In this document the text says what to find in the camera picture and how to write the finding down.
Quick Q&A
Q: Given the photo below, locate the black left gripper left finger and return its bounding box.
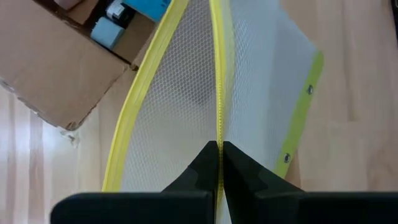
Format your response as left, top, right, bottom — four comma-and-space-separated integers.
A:
50, 141, 220, 224

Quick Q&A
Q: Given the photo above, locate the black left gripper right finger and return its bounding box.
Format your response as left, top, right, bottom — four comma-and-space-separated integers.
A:
222, 141, 398, 224

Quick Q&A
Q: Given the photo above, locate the white mesh pouch yellow trim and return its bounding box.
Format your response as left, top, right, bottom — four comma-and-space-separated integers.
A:
101, 0, 325, 224

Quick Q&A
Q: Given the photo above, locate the brown cardboard shipping box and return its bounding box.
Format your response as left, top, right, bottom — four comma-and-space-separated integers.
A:
0, 0, 175, 132

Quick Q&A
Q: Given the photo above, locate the light blue block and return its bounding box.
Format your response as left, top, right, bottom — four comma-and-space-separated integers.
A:
90, 17, 126, 51

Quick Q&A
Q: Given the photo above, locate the blue flat package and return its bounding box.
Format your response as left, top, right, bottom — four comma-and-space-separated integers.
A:
123, 0, 172, 23

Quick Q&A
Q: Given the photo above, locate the white and black item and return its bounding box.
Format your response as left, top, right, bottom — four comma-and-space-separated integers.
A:
104, 0, 136, 26

